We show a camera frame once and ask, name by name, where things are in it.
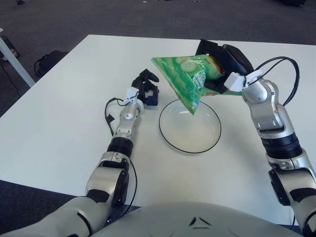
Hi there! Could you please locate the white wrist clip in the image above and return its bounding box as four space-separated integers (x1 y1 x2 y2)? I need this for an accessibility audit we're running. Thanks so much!
224 70 264 92
125 86 139 104

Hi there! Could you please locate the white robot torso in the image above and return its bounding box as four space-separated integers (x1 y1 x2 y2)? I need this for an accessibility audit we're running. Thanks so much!
95 201 301 237

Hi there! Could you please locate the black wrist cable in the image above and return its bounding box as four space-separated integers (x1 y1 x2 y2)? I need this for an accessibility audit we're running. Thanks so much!
105 98 126 135
251 56 301 107

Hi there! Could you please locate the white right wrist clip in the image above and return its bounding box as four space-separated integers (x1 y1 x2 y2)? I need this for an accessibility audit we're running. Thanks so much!
224 70 264 92

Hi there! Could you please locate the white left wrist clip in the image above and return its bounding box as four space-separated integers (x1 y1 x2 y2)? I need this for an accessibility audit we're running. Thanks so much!
125 86 139 104

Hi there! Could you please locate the black left elbow cable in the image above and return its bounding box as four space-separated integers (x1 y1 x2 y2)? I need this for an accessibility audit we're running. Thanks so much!
123 160 138 214

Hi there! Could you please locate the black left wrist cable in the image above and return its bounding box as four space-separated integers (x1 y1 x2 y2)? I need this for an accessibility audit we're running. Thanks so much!
105 98 126 135

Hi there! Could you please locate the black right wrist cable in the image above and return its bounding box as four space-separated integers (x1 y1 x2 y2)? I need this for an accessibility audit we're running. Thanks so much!
251 56 301 107

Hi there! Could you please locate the black bag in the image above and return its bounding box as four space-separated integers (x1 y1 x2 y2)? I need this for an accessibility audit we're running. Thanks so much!
34 50 69 76

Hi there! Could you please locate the black floor cable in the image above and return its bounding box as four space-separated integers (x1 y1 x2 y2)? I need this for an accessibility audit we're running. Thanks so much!
0 60 20 98

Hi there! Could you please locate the green snack bag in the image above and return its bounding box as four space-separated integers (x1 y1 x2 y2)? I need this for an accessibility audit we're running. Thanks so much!
151 53 244 116

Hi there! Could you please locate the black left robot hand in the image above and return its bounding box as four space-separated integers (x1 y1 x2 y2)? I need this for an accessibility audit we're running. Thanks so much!
130 69 160 107

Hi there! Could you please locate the black wheeled case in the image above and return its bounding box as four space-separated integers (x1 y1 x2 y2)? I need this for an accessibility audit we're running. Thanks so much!
0 36 20 59

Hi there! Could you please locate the white side table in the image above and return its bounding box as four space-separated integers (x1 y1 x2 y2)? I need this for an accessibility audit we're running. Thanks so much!
0 28 35 88

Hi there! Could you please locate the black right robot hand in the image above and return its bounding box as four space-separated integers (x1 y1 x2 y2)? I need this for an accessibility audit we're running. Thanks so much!
194 39 255 94

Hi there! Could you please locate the white plate with black rim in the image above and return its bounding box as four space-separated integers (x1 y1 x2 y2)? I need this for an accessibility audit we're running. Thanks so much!
158 99 222 155

